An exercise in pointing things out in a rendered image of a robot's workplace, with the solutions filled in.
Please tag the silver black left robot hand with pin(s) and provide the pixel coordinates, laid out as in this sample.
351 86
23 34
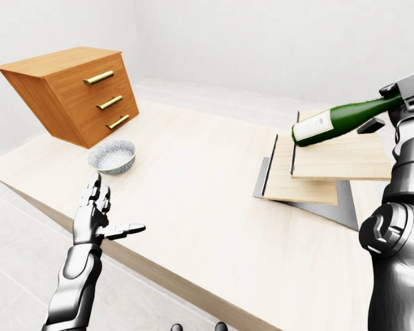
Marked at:
88 222

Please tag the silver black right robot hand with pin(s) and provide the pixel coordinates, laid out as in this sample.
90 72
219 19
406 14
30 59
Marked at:
412 88

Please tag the green wine bottle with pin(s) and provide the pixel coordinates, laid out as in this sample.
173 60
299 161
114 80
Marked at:
345 119

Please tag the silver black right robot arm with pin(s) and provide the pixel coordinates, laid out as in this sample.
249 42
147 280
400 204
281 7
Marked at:
400 248

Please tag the wood and metal wine rack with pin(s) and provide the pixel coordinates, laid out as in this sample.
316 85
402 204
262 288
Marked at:
334 165

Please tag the patterned white bowl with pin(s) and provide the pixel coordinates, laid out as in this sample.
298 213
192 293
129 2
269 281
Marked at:
112 157

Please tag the small wooden drawer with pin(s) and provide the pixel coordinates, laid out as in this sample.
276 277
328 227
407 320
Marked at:
96 132

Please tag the medium wooden drawer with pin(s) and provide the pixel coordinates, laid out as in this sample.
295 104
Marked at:
86 110

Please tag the large wooden drawer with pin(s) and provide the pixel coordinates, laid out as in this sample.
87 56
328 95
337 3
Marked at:
69 88

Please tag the small dark rounded shape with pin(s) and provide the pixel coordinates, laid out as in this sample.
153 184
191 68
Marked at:
221 326
176 327

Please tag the wooden cabinet with drawers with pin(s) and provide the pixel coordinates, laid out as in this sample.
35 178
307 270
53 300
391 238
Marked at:
27 81

